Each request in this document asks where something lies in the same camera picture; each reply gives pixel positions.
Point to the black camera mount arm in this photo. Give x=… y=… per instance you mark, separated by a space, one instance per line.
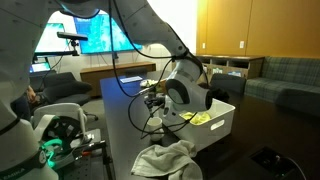
x=56 y=52

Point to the white plastic storage box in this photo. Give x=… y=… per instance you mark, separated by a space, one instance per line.
x=206 y=136

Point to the seated person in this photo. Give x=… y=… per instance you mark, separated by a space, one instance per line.
x=30 y=95

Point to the yellow cloth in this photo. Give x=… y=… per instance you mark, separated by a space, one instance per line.
x=200 y=118

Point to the open laptop computer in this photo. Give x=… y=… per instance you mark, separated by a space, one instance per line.
x=39 y=67

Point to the black office chair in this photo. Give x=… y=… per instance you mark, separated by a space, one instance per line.
x=228 y=83

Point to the green plaid sofa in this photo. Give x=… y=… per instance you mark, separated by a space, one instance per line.
x=286 y=80

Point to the white wall outlet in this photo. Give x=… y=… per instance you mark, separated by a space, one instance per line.
x=241 y=44
x=203 y=45

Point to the black clothing pile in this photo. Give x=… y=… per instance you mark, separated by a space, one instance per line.
x=218 y=93

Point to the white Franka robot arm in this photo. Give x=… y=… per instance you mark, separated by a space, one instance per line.
x=20 y=50

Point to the white towel cloth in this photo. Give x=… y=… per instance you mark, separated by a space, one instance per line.
x=160 y=160

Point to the wooden shelf cabinet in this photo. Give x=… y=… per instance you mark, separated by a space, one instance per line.
x=240 y=61

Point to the small printed shelf item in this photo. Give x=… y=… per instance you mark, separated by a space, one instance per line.
x=234 y=73
x=217 y=70

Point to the low wooden bench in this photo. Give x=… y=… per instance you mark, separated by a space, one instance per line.
x=100 y=71

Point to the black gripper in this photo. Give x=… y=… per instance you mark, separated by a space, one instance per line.
x=155 y=100

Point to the black swivel chair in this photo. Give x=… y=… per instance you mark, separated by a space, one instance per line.
x=66 y=86

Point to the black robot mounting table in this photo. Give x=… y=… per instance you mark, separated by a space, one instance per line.
x=86 y=163

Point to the wall mounted display screen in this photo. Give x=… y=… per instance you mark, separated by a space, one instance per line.
x=51 y=40
x=96 y=36

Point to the table power socket box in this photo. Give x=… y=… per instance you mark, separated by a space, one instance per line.
x=273 y=161

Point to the black stereo camera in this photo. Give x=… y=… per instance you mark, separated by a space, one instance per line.
x=71 y=36

